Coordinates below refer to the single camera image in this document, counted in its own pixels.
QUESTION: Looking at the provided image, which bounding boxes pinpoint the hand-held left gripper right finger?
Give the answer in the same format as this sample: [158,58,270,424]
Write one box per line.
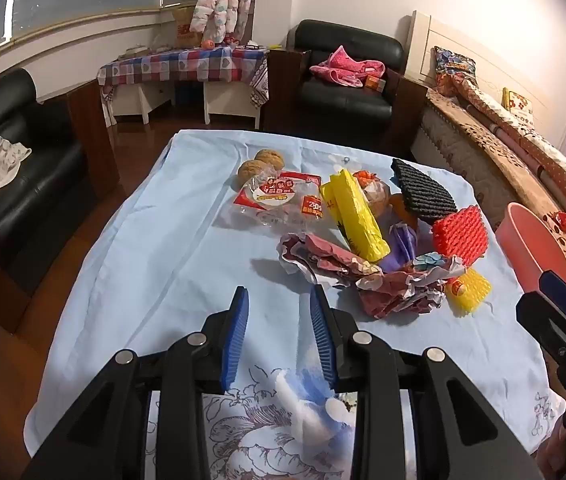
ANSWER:
[309,284,539,480]

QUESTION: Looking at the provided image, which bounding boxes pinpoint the white crumpled tissue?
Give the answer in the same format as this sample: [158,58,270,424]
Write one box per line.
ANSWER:
[275,367,359,456]

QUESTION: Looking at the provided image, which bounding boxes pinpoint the red foam net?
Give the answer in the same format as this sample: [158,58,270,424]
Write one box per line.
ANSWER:
[430,204,489,268]

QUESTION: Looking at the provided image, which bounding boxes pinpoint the crumpled red patterned paper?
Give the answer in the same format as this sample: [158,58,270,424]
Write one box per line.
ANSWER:
[355,252,466,318]
[277,232,384,288]

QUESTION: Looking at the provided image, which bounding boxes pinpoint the black leather armchair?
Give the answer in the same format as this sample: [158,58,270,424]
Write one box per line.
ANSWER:
[268,19,429,146]

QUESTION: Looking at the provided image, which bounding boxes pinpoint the brown paper bag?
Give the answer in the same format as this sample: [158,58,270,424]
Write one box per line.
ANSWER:
[170,6,201,50]

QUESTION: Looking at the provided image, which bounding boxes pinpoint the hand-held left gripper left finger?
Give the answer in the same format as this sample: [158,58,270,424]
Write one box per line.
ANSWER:
[23,285,250,480]

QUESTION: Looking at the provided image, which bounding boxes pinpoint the yellow foam net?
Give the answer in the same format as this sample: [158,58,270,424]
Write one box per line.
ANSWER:
[444,266,493,318]

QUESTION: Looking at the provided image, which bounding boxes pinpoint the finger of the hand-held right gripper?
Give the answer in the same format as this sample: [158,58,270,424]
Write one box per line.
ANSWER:
[516,290,566,359]
[538,269,566,332]

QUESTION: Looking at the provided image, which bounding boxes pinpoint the yellow floral pillow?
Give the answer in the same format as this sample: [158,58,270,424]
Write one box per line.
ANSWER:
[502,87,535,122]

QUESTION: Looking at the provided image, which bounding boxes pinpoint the colourful patterned pillow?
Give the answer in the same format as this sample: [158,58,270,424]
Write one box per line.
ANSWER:
[433,46,478,96]

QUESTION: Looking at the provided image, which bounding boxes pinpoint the white bed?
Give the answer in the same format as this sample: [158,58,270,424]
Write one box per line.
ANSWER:
[405,10,566,311]

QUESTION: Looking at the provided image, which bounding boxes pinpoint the two brown buns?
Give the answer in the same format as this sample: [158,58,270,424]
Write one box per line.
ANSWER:
[254,148,285,173]

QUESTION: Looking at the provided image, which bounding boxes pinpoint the clear red-label plastic package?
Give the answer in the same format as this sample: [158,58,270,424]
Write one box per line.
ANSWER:
[232,170,325,231]

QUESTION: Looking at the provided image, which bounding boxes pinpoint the rolled pink mat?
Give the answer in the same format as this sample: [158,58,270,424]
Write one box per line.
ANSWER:
[468,104,556,188]

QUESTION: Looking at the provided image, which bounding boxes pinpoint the polka dot quilt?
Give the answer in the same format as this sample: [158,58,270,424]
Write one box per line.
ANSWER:
[456,72,566,241]

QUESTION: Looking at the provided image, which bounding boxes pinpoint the light blue tablecloth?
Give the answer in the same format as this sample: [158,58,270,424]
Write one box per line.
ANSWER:
[23,129,566,480]

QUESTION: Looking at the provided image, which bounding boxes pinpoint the pink puffer jacket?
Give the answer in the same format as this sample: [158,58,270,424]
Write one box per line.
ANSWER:
[189,0,251,46]

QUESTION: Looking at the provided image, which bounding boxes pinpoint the checkered cloth side table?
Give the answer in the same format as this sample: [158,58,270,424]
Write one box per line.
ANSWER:
[97,45,270,108]

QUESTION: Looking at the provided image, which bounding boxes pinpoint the purple plastic bag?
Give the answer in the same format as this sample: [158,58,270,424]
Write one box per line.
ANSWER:
[378,222,421,273]

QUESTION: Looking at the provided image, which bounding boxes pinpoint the yellow plastic bag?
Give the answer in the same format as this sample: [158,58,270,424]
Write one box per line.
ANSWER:
[319,169,391,263]

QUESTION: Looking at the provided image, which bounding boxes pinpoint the pink cloth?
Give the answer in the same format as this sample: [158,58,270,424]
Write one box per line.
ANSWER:
[309,45,386,90]

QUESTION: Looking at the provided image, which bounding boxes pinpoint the black leather sofa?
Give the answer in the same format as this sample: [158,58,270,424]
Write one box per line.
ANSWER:
[0,67,98,281]

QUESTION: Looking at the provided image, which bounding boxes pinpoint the pink plastic basin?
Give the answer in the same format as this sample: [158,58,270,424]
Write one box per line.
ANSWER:
[494,202,566,296]

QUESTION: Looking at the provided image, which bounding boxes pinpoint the white side table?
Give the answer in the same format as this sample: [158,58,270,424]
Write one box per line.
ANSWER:
[110,80,264,128]

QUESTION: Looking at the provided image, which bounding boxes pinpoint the brown floral blanket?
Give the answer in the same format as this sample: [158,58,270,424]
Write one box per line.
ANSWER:
[428,87,566,311]

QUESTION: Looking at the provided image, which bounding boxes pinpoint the black foam net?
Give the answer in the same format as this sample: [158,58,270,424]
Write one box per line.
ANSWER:
[390,158,459,226]

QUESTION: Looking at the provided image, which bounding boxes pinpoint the brown walnut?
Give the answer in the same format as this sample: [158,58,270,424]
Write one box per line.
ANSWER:
[237,160,264,192]

